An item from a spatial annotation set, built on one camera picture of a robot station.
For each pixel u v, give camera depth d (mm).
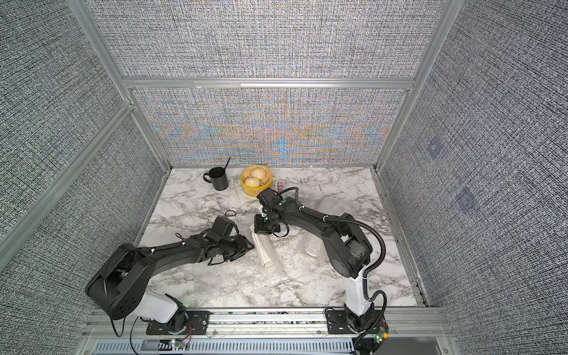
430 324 749
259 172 1095
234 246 784
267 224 783
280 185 1066
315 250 821
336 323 730
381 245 462
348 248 514
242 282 820
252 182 1060
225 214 998
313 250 824
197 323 732
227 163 1033
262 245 855
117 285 435
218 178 1066
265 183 1093
